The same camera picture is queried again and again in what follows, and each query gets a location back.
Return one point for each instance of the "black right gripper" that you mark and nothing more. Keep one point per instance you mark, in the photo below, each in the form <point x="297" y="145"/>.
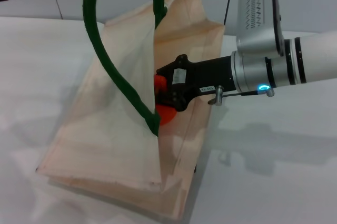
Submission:
<point x="208" y="74"/>

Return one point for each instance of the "orange fruit with stem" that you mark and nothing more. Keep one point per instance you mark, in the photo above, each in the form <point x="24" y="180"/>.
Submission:
<point x="166" y="115"/>

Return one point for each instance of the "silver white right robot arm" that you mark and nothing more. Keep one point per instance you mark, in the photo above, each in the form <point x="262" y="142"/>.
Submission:
<point x="316" y="58"/>

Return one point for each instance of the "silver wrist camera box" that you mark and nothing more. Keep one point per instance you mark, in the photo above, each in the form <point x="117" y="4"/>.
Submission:
<point x="258" y="19"/>

